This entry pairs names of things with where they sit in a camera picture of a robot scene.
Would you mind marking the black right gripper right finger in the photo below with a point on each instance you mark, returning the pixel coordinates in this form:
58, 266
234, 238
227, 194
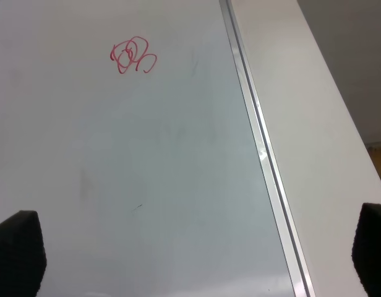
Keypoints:
366, 250

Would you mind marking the red marker scribble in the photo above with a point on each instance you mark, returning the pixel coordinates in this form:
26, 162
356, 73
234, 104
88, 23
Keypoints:
133, 53

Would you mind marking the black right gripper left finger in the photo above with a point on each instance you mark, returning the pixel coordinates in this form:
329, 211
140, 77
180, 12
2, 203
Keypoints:
22, 255

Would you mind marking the white whiteboard with aluminium frame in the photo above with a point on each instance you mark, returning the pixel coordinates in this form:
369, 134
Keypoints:
158, 184

